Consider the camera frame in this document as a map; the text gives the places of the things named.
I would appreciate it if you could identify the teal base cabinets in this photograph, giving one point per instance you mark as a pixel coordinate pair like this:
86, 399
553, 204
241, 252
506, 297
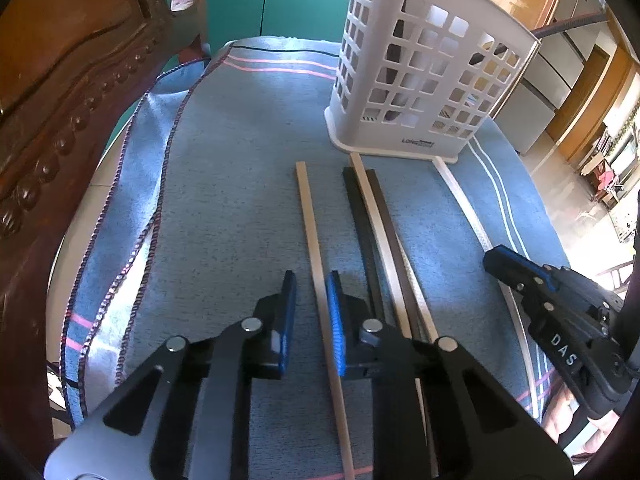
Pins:
300, 0

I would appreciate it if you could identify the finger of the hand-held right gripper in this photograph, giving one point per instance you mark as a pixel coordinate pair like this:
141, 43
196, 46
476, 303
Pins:
522, 260
510, 280

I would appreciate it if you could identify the carved wooden chair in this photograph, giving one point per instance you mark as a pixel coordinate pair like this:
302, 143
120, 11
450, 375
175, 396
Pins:
60, 85

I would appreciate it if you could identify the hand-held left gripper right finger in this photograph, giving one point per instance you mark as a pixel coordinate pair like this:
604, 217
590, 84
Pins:
335, 330

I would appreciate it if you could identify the white plastic utensil basket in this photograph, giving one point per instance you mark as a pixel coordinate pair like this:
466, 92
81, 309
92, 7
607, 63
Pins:
380, 130

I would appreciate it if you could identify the person's right hand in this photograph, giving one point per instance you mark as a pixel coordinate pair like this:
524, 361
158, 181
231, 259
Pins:
575, 425

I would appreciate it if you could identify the wooden room door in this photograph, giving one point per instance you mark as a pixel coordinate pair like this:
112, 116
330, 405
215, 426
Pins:
595, 90

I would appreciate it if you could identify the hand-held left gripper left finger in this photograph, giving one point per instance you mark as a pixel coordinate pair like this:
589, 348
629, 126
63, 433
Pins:
287, 320

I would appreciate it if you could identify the clothes rack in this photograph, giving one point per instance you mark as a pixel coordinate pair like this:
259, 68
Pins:
607, 177

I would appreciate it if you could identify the blue striped towel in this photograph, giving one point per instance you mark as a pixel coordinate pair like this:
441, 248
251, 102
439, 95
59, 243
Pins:
225, 185

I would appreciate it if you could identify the silver refrigerator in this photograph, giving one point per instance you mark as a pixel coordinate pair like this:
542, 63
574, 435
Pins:
545, 105

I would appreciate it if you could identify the light wooden chopstick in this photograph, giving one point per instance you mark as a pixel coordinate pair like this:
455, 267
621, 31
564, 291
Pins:
370, 205
312, 240

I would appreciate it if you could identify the brown chopstick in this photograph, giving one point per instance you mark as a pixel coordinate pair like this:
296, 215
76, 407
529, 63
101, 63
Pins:
387, 220

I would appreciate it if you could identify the pale chopstick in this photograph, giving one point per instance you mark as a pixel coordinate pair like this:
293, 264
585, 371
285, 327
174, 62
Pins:
462, 200

